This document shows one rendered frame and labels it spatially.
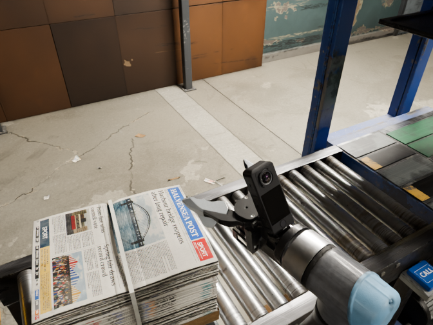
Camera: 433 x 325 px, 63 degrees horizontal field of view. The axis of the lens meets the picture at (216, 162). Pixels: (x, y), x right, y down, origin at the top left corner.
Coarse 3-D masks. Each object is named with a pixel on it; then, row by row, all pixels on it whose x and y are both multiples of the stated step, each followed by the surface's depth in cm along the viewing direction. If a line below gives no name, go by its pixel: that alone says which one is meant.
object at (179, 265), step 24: (144, 192) 94; (168, 192) 94; (144, 216) 86; (168, 216) 86; (192, 216) 86; (144, 240) 80; (168, 240) 80; (192, 240) 80; (144, 264) 75; (168, 264) 75; (192, 264) 74; (216, 264) 76; (168, 288) 75; (192, 288) 77; (216, 288) 81; (168, 312) 78; (192, 312) 82
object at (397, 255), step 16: (432, 224) 116; (400, 240) 110; (416, 240) 110; (432, 240) 111; (384, 256) 105; (400, 256) 105; (416, 256) 111; (384, 272) 103; (400, 272) 112; (288, 304) 93; (304, 304) 93; (256, 320) 89; (272, 320) 89; (288, 320) 89
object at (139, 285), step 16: (112, 224) 84; (128, 224) 84; (112, 240) 81; (128, 240) 81; (112, 256) 77; (128, 256) 77; (112, 272) 74; (128, 288) 71; (144, 288) 72; (128, 304) 73; (144, 304) 74; (128, 320) 75; (144, 320) 77
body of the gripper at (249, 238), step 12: (240, 204) 59; (252, 204) 59; (240, 216) 57; (252, 216) 57; (240, 228) 62; (252, 228) 57; (288, 228) 56; (300, 228) 54; (252, 240) 58; (264, 240) 59; (276, 240) 55; (288, 240) 52; (252, 252) 61; (264, 252) 61; (276, 252) 53
